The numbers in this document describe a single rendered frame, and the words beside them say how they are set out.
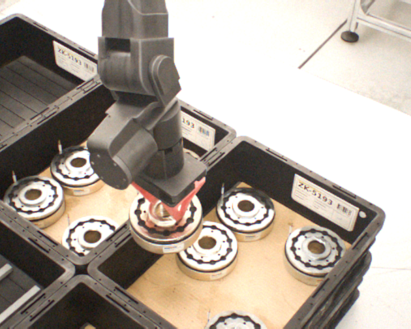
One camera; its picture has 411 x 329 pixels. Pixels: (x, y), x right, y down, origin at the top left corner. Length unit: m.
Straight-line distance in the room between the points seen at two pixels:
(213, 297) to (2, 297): 0.33
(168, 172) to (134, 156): 0.10
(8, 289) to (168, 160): 0.43
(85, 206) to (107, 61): 0.52
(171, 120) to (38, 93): 0.74
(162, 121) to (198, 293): 0.41
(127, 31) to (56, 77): 0.80
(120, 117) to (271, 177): 0.52
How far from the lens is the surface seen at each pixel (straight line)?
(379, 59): 3.16
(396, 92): 3.00
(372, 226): 1.16
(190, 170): 0.91
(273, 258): 1.22
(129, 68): 0.79
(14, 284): 1.20
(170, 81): 0.80
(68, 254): 1.09
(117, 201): 1.29
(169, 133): 0.84
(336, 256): 1.20
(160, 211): 1.02
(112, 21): 0.80
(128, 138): 0.80
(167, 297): 1.16
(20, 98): 1.53
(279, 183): 1.27
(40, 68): 1.61
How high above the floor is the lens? 1.78
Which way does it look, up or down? 44 degrees down
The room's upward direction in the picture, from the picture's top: 3 degrees clockwise
